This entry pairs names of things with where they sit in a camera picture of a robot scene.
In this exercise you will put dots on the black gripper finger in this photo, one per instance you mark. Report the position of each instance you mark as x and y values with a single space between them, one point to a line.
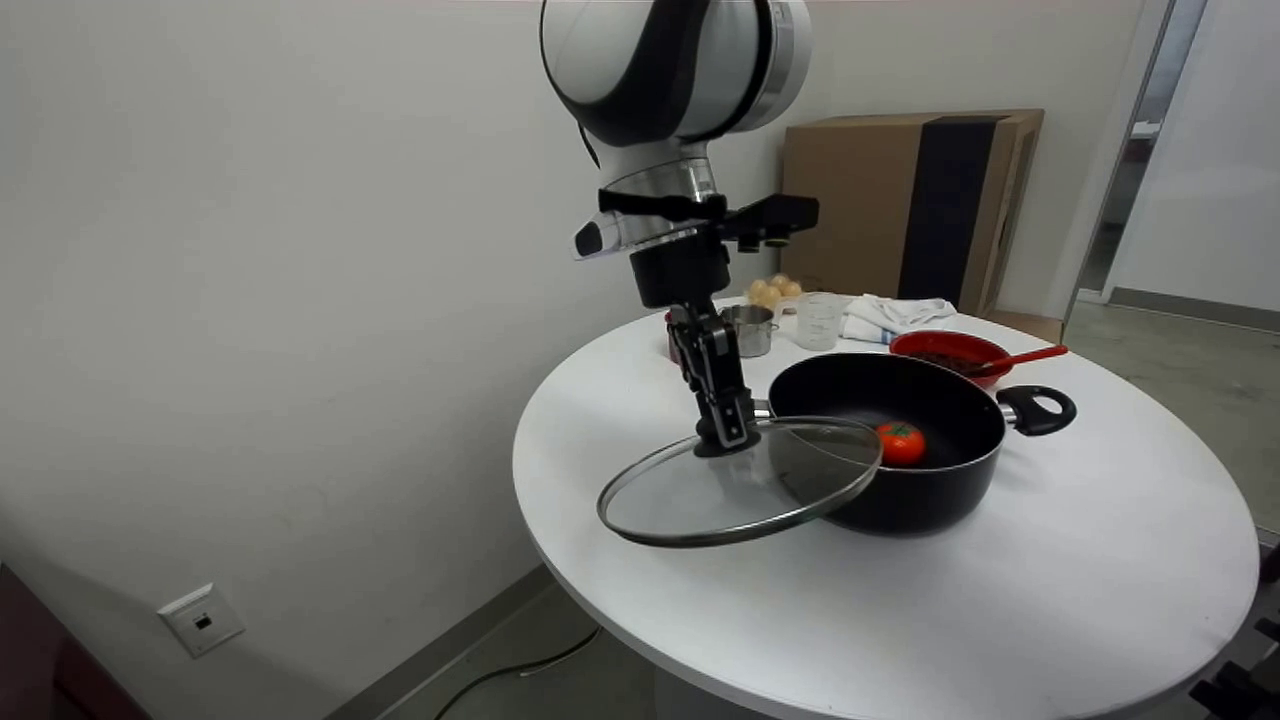
677 340
723 395

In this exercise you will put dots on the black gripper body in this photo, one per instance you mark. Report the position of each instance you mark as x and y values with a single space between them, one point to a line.
681 274

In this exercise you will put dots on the glass lid with black knob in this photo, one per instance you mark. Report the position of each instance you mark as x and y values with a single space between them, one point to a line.
706 500

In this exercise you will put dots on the orange toy fruit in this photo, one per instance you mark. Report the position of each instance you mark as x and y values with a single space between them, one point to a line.
903 447

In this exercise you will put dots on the black cooking pot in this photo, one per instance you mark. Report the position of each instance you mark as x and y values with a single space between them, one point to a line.
932 494

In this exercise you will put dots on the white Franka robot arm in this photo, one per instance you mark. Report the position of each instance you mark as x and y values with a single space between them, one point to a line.
664 66

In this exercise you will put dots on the small wooden piece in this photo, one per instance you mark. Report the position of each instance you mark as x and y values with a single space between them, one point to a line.
777 291

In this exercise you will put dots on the clear plastic cup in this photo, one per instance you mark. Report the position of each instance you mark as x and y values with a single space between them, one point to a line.
821 320

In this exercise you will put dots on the white cloth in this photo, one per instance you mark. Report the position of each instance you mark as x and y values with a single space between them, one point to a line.
903 312

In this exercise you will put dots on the red bowl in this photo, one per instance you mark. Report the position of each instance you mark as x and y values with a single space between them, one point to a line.
949 349

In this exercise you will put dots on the black flat panel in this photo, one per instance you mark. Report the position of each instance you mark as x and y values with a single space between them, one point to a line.
949 212

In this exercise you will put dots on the black stand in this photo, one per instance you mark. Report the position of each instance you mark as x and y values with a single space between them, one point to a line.
1241 682

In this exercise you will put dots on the dark red cabinet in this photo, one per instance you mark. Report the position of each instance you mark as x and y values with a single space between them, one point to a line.
43 661

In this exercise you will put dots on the grey door frame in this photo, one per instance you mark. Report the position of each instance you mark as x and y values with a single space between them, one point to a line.
1133 144

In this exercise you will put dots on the white wall outlet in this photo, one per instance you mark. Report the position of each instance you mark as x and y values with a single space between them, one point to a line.
200 620

